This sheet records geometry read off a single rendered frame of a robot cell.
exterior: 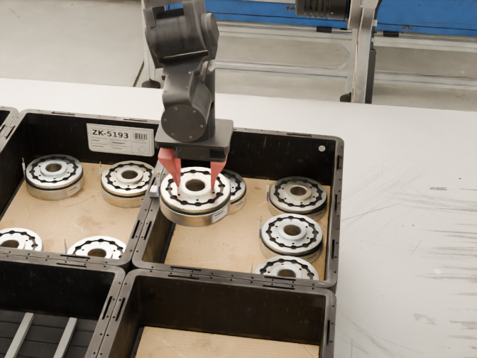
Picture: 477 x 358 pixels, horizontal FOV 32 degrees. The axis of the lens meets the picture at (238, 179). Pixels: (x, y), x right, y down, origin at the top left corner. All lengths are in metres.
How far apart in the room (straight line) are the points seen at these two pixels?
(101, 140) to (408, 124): 0.78
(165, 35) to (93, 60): 2.72
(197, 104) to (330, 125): 0.98
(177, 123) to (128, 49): 2.82
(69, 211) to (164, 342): 0.36
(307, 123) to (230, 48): 1.90
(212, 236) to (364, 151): 0.58
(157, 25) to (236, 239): 0.49
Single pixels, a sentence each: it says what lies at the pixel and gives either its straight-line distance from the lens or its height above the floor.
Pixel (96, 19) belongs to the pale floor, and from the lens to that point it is 4.13.
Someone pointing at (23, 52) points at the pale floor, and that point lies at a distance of 3.87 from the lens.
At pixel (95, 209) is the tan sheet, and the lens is 1.49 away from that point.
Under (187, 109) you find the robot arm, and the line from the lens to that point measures 1.01.
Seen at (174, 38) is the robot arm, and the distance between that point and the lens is 1.04.
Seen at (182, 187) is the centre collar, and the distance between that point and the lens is 1.20.
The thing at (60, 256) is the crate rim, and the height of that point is 0.93.
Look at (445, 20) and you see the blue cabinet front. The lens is 3.34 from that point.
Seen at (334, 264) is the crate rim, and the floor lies 0.93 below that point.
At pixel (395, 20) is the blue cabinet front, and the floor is 0.37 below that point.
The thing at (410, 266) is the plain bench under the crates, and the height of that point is 0.70.
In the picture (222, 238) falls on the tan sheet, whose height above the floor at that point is 0.83.
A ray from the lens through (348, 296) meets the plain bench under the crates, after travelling 1.51.
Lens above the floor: 1.74
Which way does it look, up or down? 36 degrees down
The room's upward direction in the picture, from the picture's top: 2 degrees clockwise
